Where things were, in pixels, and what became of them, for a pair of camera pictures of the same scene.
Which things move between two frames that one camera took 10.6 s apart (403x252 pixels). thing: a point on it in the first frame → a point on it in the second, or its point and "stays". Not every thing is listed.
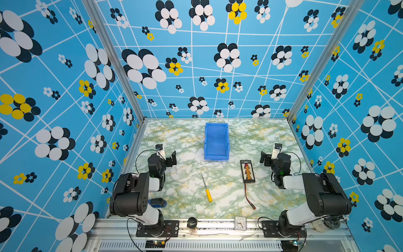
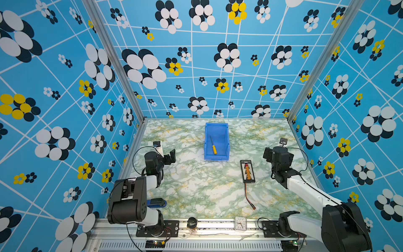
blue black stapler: [157, 202] stays
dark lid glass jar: [192, 222] stays
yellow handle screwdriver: [207, 191] → [213, 147]
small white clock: [240, 223] stays
